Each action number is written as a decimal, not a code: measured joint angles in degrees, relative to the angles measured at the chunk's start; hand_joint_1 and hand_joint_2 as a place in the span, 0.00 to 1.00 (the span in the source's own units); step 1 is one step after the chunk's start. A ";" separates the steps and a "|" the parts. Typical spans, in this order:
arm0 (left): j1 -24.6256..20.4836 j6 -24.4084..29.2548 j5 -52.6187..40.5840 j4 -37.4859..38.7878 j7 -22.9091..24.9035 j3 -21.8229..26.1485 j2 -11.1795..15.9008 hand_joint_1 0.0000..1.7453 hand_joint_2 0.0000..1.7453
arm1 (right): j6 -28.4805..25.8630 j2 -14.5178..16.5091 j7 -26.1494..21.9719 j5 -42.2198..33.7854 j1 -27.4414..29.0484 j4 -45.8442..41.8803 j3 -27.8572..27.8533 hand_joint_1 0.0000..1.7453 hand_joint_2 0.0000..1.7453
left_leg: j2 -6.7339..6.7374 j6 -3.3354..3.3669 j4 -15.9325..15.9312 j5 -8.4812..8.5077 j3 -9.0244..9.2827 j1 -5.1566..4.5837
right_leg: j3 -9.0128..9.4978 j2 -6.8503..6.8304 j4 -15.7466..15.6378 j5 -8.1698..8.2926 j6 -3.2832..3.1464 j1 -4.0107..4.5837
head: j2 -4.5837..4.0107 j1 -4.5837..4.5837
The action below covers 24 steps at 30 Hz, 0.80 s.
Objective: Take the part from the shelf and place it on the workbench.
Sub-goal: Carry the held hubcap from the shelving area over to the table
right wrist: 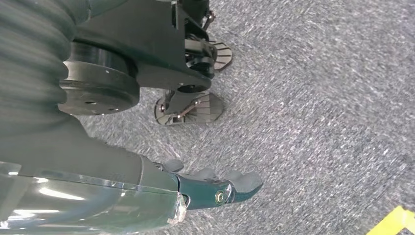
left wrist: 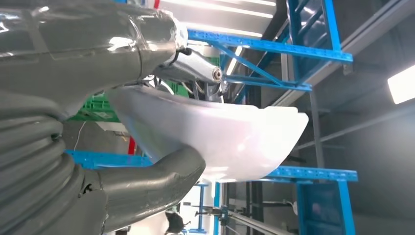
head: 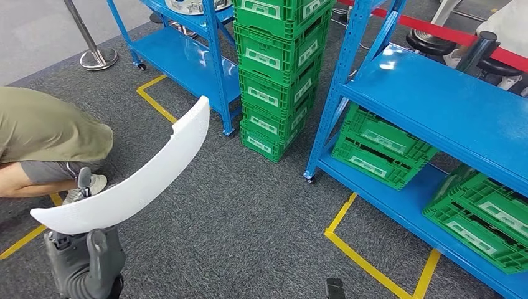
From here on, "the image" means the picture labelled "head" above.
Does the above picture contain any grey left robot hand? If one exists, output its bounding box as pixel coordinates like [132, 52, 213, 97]
[44, 167, 126, 292]

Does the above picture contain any white curved plastic part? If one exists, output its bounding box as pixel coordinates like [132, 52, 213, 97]
[30, 95, 210, 235]

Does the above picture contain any blue metal shelf rack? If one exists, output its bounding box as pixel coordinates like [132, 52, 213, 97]
[303, 0, 528, 299]
[106, 0, 243, 137]

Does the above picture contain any silver round metal part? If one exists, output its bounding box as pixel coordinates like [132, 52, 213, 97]
[164, 0, 233, 16]

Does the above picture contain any person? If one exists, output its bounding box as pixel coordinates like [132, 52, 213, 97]
[0, 85, 115, 206]
[442, 0, 528, 98]

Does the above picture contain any yellow floor tape line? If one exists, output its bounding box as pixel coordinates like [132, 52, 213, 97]
[136, 74, 179, 125]

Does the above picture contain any dark robot body piece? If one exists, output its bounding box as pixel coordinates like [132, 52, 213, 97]
[326, 278, 347, 299]

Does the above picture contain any yellow floor tape square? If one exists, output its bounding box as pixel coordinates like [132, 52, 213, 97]
[324, 191, 442, 299]

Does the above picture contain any black round stool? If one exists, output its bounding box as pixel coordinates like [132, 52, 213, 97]
[405, 29, 458, 57]
[475, 57, 524, 78]

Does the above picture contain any white desk panel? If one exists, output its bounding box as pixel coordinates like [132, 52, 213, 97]
[430, 0, 464, 28]

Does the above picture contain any chrome stanchion post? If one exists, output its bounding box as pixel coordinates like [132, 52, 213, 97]
[62, 0, 120, 72]

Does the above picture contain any black stanchion post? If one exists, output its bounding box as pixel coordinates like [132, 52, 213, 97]
[455, 31, 501, 74]

